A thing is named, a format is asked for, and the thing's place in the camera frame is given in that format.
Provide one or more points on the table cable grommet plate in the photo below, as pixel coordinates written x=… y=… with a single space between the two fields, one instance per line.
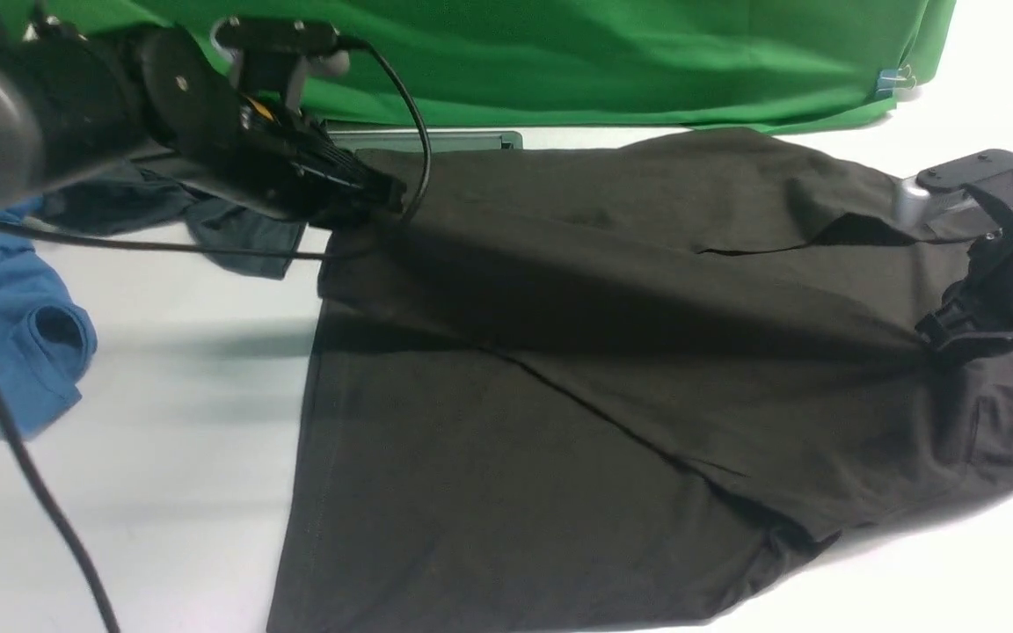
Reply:
x=441 y=141

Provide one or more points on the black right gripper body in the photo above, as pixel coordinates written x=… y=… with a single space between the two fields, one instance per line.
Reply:
x=975 y=319

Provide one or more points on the green backdrop cloth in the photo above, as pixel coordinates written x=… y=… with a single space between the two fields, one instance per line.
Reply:
x=783 y=67

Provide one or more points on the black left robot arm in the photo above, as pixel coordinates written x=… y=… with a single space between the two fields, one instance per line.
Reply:
x=73 y=105

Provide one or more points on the blue binder clip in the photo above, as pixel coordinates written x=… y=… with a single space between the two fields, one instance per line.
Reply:
x=892 y=81

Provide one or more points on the dark teal crumpled shirt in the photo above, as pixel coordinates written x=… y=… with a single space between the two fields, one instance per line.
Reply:
x=128 y=199

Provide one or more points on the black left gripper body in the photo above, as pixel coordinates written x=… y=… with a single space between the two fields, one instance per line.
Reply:
x=284 y=166

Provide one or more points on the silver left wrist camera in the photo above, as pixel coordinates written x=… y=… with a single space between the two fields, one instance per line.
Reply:
x=276 y=56

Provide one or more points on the blue shirt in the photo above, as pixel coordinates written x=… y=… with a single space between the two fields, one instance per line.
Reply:
x=47 y=342

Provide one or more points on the dark gray long-sleeved shirt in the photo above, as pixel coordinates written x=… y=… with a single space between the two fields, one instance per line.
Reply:
x=614 y=387

